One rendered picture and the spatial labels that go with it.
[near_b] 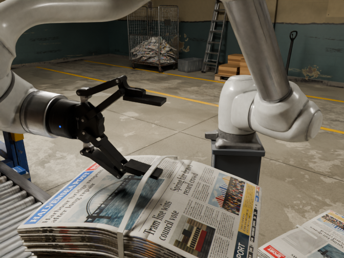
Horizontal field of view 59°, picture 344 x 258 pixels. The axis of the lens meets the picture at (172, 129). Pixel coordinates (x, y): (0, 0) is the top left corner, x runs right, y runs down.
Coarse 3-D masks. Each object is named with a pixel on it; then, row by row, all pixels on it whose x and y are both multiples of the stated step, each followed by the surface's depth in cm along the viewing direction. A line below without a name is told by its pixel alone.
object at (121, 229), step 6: (162, 156) 64; (168, 156) 66; (174, 156) 70; (156, 162) 60; (150, 168) 57; (150, 174) 56; (144, 180) 54; (138, 186) 53; (138, 192) 52; (132, 198) 51; (132, 204) 50; (126, 210) 49; (132, 210) 49; (126, 216) 49; (126, 222) 48; (120, 228) 47
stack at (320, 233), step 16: (304, 224) 103; (320, 224) 103; (336, 224) 103; (272, 240) 96; (288, 240) 96; (304, 240) 96; (320, 240) 96; (336, 240) 96; (272, 256) 90; (288, 256) 90; (304, 256) 89; (320, 256) 90; (336, 256) 90
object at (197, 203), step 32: (192, 192) 59; (224, 192) 62; (256, 192) 65; (160, 224) 49; (192, 224) 51; (224, 224) 53; (256, 224) 55; (160, 256) 46; (192, 256) 45; (224, 256) 46; (256, 256) 48
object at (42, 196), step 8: (0, 168) 146; (8, 168) 146; (8, 176) 139; (16, 176) 139; (16, 184) 134; (24, 184) 133; (32, 184) 133; (32, 192) 127; (40, 192) 127; (40, 200) 121
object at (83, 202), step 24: (96, 168) 73; (72, 192) 63; (96, 192) 60; (120, 192) 58; (48, 216) 55; (72, 216) 53; (96, 216) 51; (24, 240) 56; (48, 240) 53; (72, 240) 51; (96, 240) 49
